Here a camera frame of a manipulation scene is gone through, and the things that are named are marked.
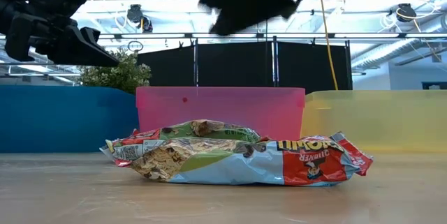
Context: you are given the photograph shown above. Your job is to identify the yellow translucent plastic bin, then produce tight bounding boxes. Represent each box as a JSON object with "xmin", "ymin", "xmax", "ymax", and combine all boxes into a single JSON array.
[{"xmin": 300, "ymin": 89, "xmax": 447, "ymax": 154}]

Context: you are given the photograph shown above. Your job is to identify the black ceiling-mounted device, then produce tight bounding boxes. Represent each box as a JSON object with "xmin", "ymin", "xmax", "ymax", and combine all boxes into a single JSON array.
[
  {"xmin": 396, "ymin": 3, "xmax": 417, "ymax": 22},
  {"xmin": 126, "ymin": 3, "xmax": 154, "ymax": 33}
]

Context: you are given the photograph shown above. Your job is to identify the yellow cable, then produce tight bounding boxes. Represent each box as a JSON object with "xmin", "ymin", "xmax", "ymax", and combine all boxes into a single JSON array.
[{"xmin": 316, "ymin": 0, "xmax": 339, "ymax": 91}]

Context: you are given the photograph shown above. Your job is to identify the potted green plant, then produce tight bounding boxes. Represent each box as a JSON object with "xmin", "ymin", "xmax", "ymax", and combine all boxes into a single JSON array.
[{"xmin": 78, "ymin": 47, "xmax": 152, "ymax": 95}]

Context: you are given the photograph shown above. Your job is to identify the thin black wire loop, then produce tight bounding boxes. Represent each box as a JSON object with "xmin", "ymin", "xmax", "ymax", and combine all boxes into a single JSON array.
[{"xmin": 127, "ymin": 40, "xmax": 144, "ymax": 52}]

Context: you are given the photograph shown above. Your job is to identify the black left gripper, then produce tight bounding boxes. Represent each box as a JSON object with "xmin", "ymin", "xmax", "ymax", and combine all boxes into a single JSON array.
[{"xmin": 0, "ymin": 0, "xmax": 119, "ymax": 67}]

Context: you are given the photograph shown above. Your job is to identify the blue plastic bin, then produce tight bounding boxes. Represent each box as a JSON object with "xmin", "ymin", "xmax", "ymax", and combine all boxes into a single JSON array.
[{"xmin": 0, "ymin": 84, "xmax": 140, "ymax": 154}]

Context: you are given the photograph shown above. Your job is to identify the Quaker oats snack bag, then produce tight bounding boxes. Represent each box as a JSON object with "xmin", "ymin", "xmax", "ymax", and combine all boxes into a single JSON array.
[{"xmin": 99, "ymin": 131, "xmax": 374, "ymax": 187}]

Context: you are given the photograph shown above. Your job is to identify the black partition screen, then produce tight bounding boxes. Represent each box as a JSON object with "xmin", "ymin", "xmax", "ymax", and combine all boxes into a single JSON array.
[{"xmin": 136, "ymin": 40, "xmax": 353, "ymax": 94}]

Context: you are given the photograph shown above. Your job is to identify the red translucent plastic bin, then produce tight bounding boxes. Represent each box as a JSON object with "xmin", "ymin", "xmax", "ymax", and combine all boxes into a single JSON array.
[{"xmin": 135, "ymin": 86, "xmax": 307, "ymax": 141}]

